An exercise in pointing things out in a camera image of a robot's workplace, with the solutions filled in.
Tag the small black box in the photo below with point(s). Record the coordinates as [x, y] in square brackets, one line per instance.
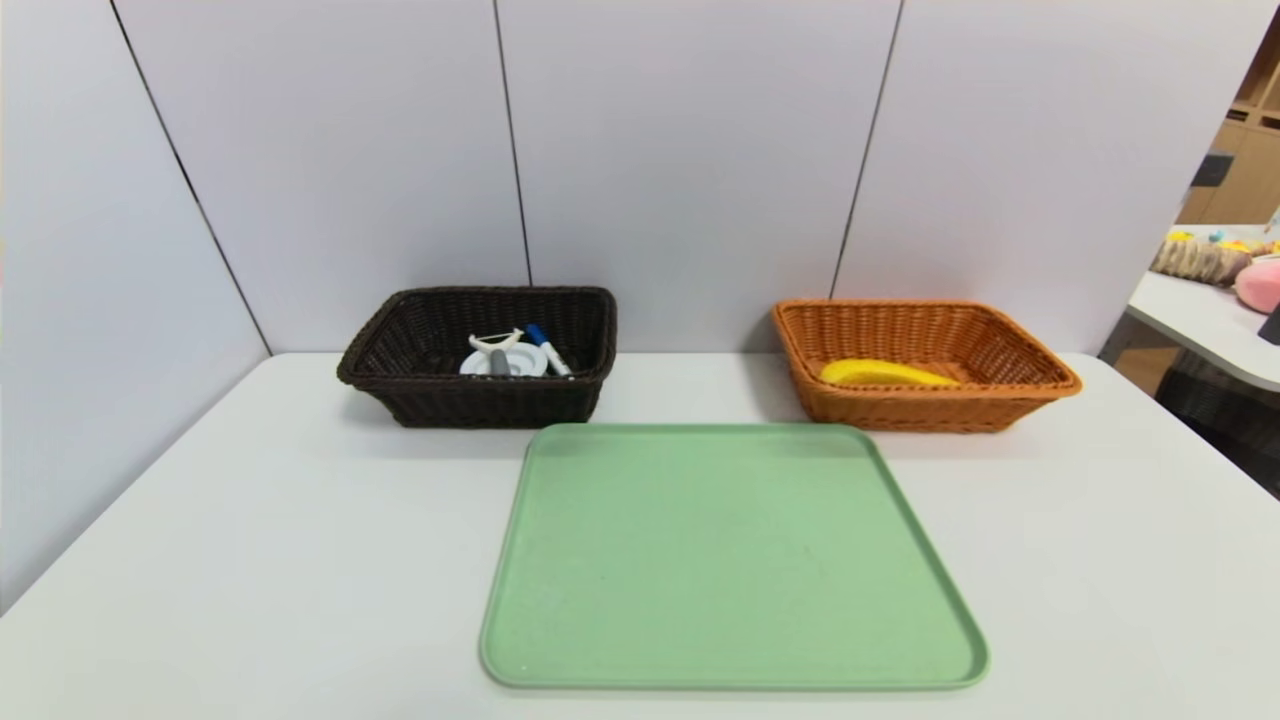
[1272, 328]

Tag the clear tape roll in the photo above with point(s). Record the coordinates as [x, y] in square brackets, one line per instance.
[520, 362]

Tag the green plastic tray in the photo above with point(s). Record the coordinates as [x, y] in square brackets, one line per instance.
[730, 560]

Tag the wooden cabinet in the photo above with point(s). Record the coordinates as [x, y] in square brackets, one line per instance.
[1240, 180]

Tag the pink plush toy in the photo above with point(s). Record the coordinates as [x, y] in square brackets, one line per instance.
[1262, 285]

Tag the brown striped plush toy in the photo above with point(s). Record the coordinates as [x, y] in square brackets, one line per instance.
[1195, 260]

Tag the orange wicker basket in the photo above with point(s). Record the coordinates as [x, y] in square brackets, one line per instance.
[900, 410]

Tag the dark brown wicker basket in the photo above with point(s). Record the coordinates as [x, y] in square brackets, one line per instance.
[420, 395]

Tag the yellow banana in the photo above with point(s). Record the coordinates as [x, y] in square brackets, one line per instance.
[885, 374]

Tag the blue and white marker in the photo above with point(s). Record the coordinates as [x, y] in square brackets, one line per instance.
[548, 350]

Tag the white background table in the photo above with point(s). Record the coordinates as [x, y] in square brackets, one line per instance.
[1200, 315]

